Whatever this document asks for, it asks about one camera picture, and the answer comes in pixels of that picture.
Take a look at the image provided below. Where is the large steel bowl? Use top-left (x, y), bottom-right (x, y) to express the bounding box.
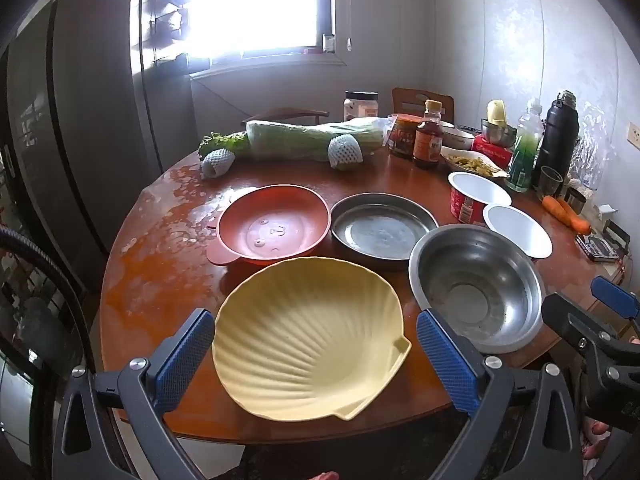
top-left (408, 224), bottom-right (547, 355)

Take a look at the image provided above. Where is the small white ceramic bowl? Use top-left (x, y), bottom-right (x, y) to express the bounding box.
top-left (442, 126), bottom-right (476, 151)

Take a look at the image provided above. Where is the white dish with food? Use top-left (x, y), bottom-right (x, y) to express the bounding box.
top-left (440, 147), bottom-right (511, 181)

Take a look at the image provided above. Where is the celery in plastic bag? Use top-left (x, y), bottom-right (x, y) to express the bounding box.
top-left (198, 116), bottom-right (393, 163)

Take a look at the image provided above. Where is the red and white noodle cup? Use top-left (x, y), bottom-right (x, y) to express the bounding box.
top-left (482, 204), bottom-right (553, 261)
top-left (447, 171), bottom-right (513, 225)

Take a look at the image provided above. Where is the fruit in white foam net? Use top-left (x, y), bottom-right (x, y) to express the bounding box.
top-left (201, 149), bottom-right (237, 180)
top-left (327, 134), bottom-right (364, 171)

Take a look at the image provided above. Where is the small steel bowl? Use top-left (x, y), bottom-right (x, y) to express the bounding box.
top-left (481, 119), bottom-right (518, 147)

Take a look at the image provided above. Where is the white jar with black lid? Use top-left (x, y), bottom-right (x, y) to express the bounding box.
top-left (343, 91), bottom-right (379, 122)

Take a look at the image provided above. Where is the red plastic bowl with handles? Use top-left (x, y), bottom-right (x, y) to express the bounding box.
top-left (206, 184), bottom-right (332, 267)

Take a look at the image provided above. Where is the wooden chair with curved back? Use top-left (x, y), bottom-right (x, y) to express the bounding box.
top-left (241, 106), bottom-right (331, 128)

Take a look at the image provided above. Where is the grey refrigerator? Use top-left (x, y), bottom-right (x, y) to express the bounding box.
top-left (0, 0), bottom-right (198, 311)

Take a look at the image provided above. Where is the clear plastic bag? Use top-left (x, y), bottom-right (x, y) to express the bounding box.
top-left (565, 102), bottom-right (616, 196)

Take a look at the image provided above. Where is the green liquid plastic bottle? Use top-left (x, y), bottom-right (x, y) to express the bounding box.
top-left (507, 97), bottom-right (544, 192)

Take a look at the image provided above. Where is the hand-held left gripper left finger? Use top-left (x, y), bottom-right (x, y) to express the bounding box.
top-left (52, 308), bottom-right (217, 480)

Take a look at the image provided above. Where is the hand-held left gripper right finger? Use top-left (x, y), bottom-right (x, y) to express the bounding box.
top-left (416, 308), bottom-right (586, 480)

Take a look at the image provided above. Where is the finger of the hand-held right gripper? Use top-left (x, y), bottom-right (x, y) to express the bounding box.
top-left (590, 276), bottom-right (640, 321)
top-left (541, 292), bottom-right (621, 361)

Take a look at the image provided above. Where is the red tissue box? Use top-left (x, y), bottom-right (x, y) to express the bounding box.
top-left (472, 135), bottom-right (516, 171)

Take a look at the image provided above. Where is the yellow shell-shaped plate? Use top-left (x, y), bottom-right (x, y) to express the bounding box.
top-left (212, 256), bottom-right (412, 422)

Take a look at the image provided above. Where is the dark wire rack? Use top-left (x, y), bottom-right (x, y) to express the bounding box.
top-left (145, 0), bottom-right (191, 66)

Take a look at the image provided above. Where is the black thermos flask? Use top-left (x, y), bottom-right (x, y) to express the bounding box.
top-left (535, 90), bottom-right (580, 186)

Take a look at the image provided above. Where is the round steel plate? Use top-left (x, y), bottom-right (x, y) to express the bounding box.
top-left (330, 192), bottom-right (441, 272)

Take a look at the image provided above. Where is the brown sauce bottle orange cap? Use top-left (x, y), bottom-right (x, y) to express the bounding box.
top-left (412, 100), bottom-right (445, 170)

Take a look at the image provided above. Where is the bright window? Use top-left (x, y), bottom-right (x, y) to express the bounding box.
top-left (135, 0), bottom-right (336, 61)

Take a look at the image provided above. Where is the black braided cable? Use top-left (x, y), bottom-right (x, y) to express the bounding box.
top-left (0, 224), bottom-right (98, 376)

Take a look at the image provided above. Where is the orange carrot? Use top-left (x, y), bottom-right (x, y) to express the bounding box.
top-left (542, 195), bottom-right (576, 226)
top-left (557, 199), bottom-right (593, 235)

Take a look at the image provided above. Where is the chili sauce jar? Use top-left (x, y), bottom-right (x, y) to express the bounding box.
top-left (387, 114), bottom-right (425, 158)

